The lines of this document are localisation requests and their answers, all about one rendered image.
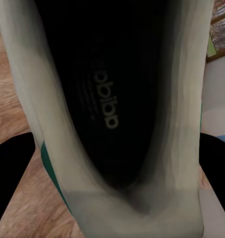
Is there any gym shoe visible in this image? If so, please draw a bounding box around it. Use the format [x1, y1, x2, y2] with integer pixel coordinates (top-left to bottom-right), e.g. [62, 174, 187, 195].
[0, 0, 215, 238]

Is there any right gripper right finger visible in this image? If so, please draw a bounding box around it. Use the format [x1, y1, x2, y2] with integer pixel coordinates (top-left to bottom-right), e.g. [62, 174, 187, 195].
[199, 133, 225, 210]

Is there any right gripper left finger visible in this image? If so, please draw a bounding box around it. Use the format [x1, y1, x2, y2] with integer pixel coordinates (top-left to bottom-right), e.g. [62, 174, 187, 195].
[0, 132, 36, 220]

